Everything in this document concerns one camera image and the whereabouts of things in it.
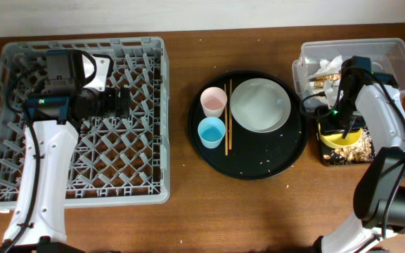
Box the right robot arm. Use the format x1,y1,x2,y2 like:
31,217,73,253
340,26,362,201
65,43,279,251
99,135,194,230
310,56,405,252

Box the food scraps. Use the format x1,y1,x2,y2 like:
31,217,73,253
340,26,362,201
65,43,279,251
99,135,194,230
319,129,375,166

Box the gold snack wrapper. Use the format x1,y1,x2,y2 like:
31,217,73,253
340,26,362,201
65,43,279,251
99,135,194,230
309,73,341,89

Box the white napkin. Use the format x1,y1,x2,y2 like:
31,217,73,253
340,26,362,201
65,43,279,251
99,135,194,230
308,56,343,108

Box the wooden chopstick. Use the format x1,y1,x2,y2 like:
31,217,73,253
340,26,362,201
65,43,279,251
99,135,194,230
228,79,233,150
224,84,229,157

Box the grey round plate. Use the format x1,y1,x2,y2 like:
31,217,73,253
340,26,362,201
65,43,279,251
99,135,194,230
230,78,291,134

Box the round black tray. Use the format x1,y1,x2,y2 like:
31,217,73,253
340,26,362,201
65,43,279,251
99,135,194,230
187,70,309,180

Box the blue cup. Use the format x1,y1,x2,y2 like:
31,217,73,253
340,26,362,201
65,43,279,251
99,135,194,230
197,117,226,149

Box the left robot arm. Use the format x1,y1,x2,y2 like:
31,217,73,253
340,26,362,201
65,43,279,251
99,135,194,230
0,49,131,252

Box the grey dishwasher rack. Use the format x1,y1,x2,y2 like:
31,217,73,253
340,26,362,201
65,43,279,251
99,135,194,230
0,37,170,212

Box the black rectangular tray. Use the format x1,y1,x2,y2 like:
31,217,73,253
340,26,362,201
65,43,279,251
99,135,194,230
316,110,375,166

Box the clear plastic bin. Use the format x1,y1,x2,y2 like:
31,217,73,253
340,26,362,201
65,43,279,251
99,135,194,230
292,38,405,112

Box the pink cup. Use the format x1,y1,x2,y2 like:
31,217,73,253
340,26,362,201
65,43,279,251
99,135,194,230
200,87,227,117

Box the yellow bowl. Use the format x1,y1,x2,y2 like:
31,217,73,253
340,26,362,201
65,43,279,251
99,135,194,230
318,125,364,149

